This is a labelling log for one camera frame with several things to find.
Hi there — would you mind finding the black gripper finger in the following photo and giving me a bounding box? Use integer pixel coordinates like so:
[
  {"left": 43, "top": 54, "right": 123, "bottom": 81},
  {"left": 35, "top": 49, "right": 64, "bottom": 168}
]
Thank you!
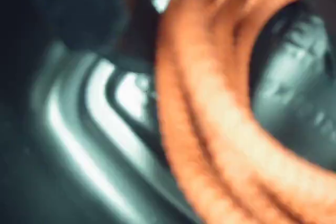
[
  {"left": 251, "top": 0, "right": 336, "bottom": 99},
  {"left": 15, "top": 0, "right": 160, "bottom": 63}
]

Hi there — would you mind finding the red braided charging cable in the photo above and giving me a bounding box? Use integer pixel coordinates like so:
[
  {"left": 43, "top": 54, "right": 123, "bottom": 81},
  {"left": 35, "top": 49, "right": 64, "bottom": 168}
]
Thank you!
[{"left": 154, "top": 0, "right": 336, "bottom": 224}]

